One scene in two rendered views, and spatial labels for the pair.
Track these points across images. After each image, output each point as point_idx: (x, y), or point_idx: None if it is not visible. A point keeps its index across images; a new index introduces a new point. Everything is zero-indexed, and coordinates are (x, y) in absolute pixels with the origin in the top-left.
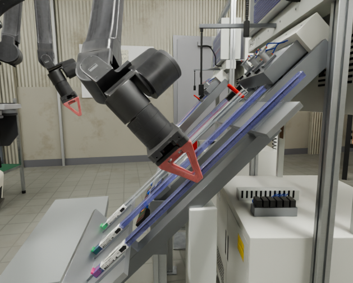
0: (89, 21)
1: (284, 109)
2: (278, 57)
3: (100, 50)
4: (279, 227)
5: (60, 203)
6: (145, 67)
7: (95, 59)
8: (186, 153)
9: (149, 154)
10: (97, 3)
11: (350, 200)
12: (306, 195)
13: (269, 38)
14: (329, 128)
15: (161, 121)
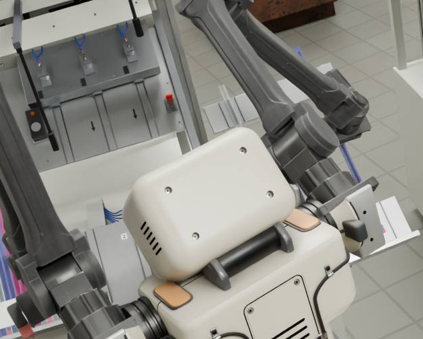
0: (315, 75)
1: (325, 70)
2: (150, 44)
3: (343, 87)
4: None
5: None
6: (348, 83)
7: (354, 93)
8: (97, 241)
9: (366, 129)
10: (299, 59)
11: (99, 172)
12: (83, 203)
13: None
14: (194, 87)
15: None
